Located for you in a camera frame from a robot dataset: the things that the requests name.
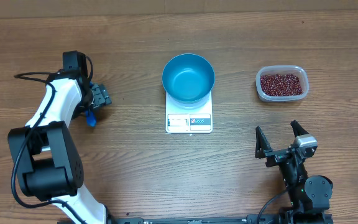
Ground blue plastic measuring scoop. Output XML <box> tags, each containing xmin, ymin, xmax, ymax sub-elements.
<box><xmin>85</xmin><ymin>110</ymin><xmax>96</xmax><ymax>127</ymax></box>

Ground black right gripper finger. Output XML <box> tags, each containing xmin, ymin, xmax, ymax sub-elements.
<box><xmin>255</xmin><ymin>126</ymin><xmax>273</xmax><ymax>159</ymax></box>
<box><xmin>290</xmin><ymin>120</ymin><xmax>309</xmax><ymax>137</ymax></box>

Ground red beans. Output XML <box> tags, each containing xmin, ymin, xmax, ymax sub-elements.
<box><xmin>260</xmin><ymin>73</ymin><xmax>303</xmax><ymax>96</ymax></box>

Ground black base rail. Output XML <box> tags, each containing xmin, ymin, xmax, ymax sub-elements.
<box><xmin>57</xmin><ymin>213</ymin><xmax>334</xmax><ymax>224</ymax></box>

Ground white digital kitchen scale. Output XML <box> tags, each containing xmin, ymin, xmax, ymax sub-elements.
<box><xmin>165</xmin><ymin>92</ymin><xmax>213</xmax><ymax>134</ymax></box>

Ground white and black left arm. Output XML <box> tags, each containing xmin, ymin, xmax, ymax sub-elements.
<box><xmin>7</xmin><ymin>70</ymin><xmax>115</xmax><ymax>223</ymax></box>

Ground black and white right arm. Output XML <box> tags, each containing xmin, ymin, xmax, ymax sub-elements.
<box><xmin>255</xmin><ymin>120</ymin><xmax>333</xmax><ymax>224</ymax></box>

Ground teal bowl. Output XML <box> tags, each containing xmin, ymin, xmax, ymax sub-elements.
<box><xmin>162</xmin><ymin>54</ymin><xmax>216</xmax><ymax>104</ymax></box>

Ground clear plastic container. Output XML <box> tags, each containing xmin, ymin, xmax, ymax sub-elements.
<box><xmin>255</xmin><ymin>65</ymin><xmax>310</xmax><ymax>103</ymax></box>

